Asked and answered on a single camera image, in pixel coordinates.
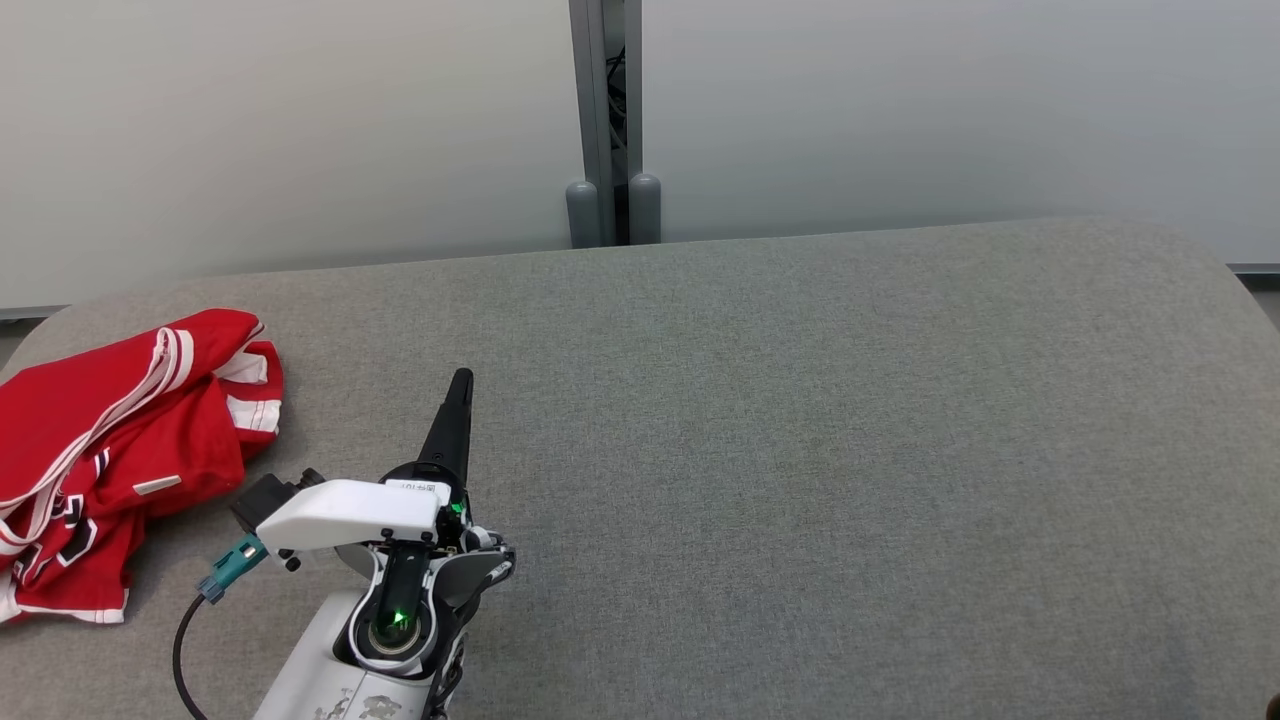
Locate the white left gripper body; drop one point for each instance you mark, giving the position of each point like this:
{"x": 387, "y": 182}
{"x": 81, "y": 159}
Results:
{"x": 340, "y": 515}

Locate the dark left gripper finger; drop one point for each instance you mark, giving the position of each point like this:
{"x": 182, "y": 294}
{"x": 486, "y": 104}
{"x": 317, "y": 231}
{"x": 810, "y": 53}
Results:
{"x": 442, "y": 430}
{"x": 462, "y": 430}

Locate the red shorts with white stripes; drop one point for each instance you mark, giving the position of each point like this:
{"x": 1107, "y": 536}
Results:
{"x": 252, "y": 413}

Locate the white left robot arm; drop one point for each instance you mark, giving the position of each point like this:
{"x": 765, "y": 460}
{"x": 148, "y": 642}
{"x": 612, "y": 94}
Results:
{"x": 320, "y": 660}

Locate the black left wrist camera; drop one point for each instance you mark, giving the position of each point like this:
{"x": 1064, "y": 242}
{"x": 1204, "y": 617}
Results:
{"x": 265, "y": 500}

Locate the grey cylindrical post foot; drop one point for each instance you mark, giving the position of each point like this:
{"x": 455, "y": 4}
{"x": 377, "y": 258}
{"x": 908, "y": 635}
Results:
{"x": 582, "y": 215}
{"x": 645, "y": 210}

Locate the grey metal partition post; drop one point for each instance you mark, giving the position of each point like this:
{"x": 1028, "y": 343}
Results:
{"x": 597, "y": 100}

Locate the grey partition base rail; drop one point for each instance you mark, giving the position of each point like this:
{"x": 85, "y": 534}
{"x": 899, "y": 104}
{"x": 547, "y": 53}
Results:
{"x": 1255, "y": 268}
{"x": 30, "y": 311}

